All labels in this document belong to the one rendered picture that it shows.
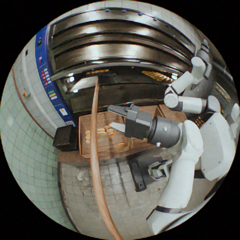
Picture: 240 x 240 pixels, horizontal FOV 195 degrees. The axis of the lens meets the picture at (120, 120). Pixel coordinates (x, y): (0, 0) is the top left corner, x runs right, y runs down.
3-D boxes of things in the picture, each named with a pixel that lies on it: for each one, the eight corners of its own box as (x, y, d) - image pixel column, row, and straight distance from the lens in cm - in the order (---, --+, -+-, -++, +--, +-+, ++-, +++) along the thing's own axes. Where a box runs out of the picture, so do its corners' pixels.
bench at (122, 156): (77, 144, 183) (63, 130, 142) (166, 125, 224) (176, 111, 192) (76, 167, 169) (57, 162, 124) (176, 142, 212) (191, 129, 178)
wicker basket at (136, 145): (122, 121, 114) (122, 107, 95) (151, 116, 135) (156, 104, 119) (130, 149, 91) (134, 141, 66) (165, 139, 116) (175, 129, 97)
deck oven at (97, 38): (90, 99, 307) (79, 45, 279) (137, 94, 332) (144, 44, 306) (85, 143, 175) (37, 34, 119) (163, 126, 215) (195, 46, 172)
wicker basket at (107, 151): (85, 127, 118) (78, 115, 100) (119, 121, 113) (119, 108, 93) (85, 158, 97) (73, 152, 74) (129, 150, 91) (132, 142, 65)
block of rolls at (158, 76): (140, 72, 169) (141, 70, 168) (157, 74, 196) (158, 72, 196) (158, 81, 120) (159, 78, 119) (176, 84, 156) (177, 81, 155)
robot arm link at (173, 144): (154, 153, 26) (180, 158, 32) (173, 134, 18) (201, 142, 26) (155, 129, 32) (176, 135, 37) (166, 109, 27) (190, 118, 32)
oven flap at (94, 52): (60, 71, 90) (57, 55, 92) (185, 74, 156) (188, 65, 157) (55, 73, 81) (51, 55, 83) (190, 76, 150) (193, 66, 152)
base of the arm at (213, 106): (197, 109, 61) (209, 110, 66) (200, 126, 55) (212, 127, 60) (203, 94, 51) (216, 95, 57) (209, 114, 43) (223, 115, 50)
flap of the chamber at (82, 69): (51, 81, 73) (62, 78, 89) (194, 82, 146) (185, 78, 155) (50, 79, 73) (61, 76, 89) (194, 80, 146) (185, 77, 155)
